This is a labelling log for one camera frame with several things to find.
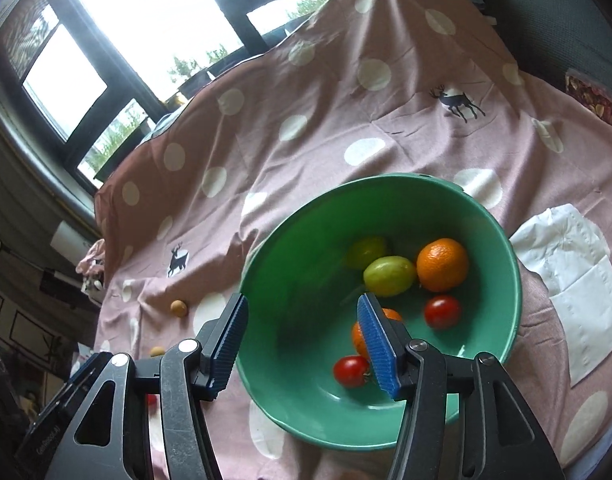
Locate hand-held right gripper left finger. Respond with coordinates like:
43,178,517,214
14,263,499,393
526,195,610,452
45,294,249,480

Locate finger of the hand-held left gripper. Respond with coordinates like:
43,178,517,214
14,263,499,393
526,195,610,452
68,353,112,386

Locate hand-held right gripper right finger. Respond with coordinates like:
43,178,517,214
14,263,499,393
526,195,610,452
357,292,567,480

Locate orange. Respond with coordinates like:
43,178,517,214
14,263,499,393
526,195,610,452
416,238,470,293
352,308,403,361

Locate green jujube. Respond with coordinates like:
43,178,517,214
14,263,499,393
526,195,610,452
363,256,418,297
346,236,389,270

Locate green plastic bowl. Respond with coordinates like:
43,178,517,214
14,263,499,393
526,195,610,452
234,172,523,452

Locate black-and-white patterned bag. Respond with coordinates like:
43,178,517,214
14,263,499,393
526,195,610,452
81,275,107,306

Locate crumpled pink cloth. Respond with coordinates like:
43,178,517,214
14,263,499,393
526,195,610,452
76,239,107,276

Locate flat white paper tissue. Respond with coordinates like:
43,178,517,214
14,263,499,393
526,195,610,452
508,205,612,388

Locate pink polka-dot deer bedsheet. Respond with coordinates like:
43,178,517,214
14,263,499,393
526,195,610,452
93,0,612,480

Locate clear dried-fruit snack packet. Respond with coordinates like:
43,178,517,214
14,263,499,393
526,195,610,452
565,70,612,126

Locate black-framed window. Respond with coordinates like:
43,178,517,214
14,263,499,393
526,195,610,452
0,0,367,191

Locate grey sofa cushions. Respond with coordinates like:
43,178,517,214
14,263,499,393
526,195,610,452
478,0,612,111

